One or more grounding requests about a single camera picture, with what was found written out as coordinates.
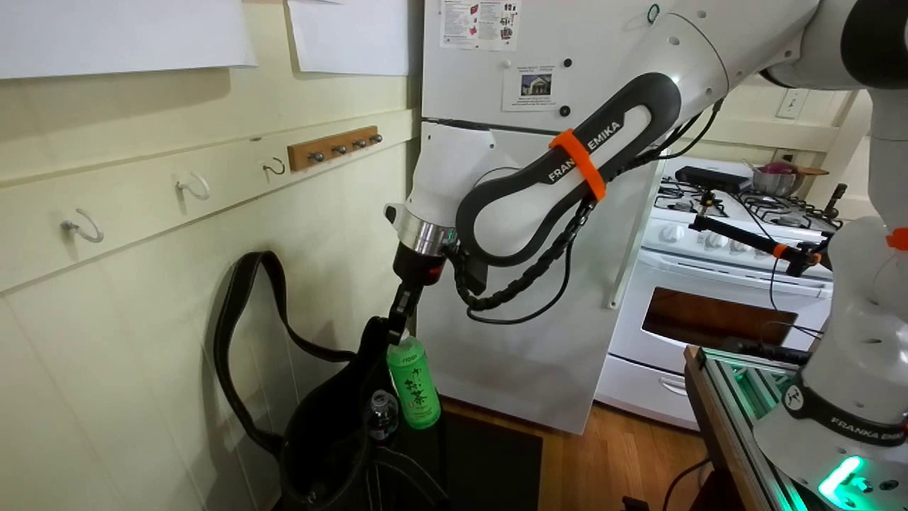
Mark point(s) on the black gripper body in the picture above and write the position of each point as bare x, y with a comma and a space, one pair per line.
419, 272

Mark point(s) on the green plastic bottle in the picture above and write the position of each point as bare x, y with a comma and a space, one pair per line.
415, 385

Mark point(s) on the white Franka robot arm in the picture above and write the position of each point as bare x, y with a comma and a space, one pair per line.
662, 58

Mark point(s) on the clear plastic water bottle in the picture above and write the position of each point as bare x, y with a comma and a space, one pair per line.
382, 410

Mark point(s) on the black tote bag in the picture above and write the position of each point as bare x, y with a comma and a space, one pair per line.
323, 444

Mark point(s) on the wooden peg rack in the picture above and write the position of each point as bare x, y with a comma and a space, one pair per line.
331, 149

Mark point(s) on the white refrigerator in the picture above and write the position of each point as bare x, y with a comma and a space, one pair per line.
557, 369

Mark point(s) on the black side table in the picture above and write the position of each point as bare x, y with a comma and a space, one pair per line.
493, 464

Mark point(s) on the small photo magnet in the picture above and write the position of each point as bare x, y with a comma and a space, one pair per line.
538, 82

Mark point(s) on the white kitchen stove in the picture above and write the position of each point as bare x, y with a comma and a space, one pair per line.
635, 379

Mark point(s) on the small white paper sheet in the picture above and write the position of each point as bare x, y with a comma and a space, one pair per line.
344, 33

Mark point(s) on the printed paper on refrigerator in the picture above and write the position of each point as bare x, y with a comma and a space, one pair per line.
477, 23

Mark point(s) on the pale green robot cart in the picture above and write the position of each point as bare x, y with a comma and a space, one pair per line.
727, 406

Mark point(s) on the large white paper sheet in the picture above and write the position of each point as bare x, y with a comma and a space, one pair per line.
114, 33

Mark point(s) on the white wall hook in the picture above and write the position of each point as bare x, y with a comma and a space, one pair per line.
195, 186
274, 167
83, 226

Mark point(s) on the black camera on stand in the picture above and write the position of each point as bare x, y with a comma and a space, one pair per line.
710, 177

